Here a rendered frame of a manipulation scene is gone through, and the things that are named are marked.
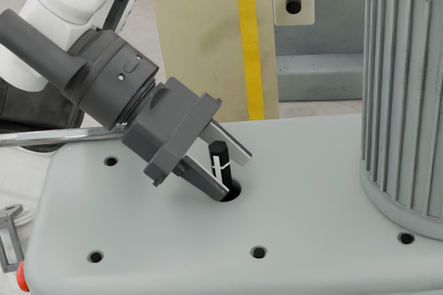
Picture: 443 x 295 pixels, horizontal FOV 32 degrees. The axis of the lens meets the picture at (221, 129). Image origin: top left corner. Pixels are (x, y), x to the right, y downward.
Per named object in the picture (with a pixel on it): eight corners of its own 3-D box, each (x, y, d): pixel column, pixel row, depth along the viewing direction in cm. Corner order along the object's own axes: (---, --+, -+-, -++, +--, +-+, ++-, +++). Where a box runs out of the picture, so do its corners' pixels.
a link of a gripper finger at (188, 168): (219, 199, 83) (174, 164, 83) (232, 187, 81) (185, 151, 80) (212, 210, 82) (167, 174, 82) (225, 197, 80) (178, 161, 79)
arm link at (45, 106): (15, 33, 121) (-3, 88, 131) (12, 76, 116) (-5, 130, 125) (86, 49, 126) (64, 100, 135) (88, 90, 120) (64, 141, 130)
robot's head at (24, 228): (12, 276, 124) (9, 294, 115) (-5, 216, 122) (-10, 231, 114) (53, 264, 125) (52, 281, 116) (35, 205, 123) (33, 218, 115)
